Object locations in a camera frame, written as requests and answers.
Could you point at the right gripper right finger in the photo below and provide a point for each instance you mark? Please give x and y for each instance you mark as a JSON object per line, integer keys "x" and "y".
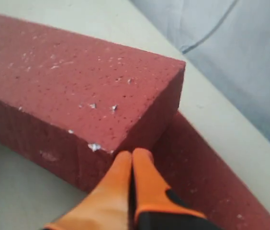
{"x": 154, "y": 209}

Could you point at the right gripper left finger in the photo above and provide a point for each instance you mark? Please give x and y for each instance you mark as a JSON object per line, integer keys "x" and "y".
{"x": 106, "y": 207}

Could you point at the red brick back row left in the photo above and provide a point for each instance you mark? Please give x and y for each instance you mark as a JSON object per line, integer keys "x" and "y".
{"x": 204, "y": 181}

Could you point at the pale blue backdrop cloth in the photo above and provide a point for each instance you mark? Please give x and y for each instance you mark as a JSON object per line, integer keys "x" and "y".
{"x": 228, "y": 41}

